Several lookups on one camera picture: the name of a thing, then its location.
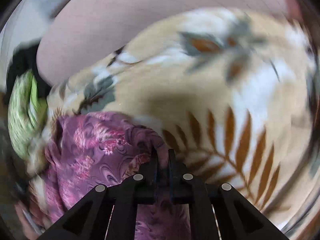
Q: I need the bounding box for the purple floral garment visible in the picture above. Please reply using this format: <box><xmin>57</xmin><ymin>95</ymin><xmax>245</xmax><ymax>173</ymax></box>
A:
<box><xmin>43</xmin><ymin>112</ymin><xmax>191</xmax><ymax>239</ymax></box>

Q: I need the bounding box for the beige leaf-print fleece blanket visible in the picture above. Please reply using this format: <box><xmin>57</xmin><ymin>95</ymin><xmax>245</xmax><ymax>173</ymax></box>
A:
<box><xmin>28</xmin><ymin>8</ymin><xmax>319</xmax><ymax>239</ymax></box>

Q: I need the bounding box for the green patterned pillow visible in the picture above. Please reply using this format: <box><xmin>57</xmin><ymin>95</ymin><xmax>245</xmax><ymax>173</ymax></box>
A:
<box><xmin>8</xmin><ymin>70</ymin><xmax>47</xmax><ymax>160</ymax></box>

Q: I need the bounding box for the black cloth behind pillow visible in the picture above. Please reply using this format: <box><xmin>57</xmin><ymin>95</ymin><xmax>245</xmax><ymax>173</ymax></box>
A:
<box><xmin>3</xmin><ymin>42</ymin><xmax>52</xmax><ymax>105</ymax></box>

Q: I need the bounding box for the pink bed headboard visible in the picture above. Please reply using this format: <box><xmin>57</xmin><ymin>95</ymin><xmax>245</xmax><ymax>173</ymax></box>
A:
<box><xmin>37</xmin><ymin>0</ymin><xmax>287</xmax><ymax>84</ymax></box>

